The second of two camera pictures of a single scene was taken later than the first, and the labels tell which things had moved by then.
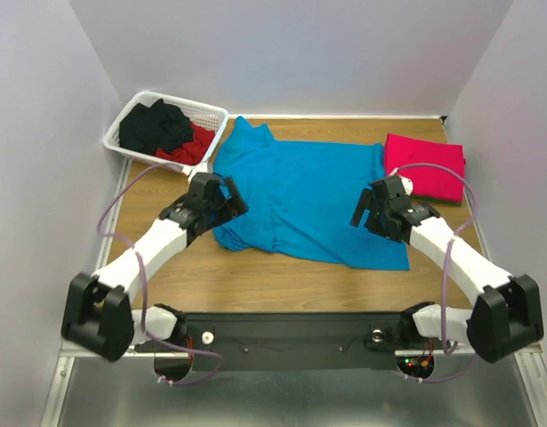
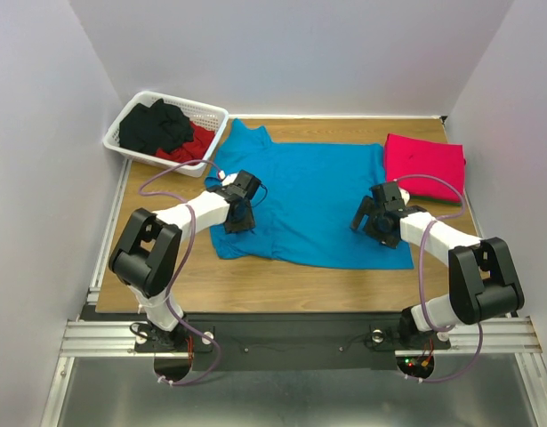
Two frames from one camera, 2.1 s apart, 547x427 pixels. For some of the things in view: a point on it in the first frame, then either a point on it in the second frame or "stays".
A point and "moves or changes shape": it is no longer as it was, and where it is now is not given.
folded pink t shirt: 428,181 stays
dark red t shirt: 189,152 stays
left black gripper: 236,205 -> 248,223
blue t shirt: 301,197 moves or changes shape
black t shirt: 144,129 stays
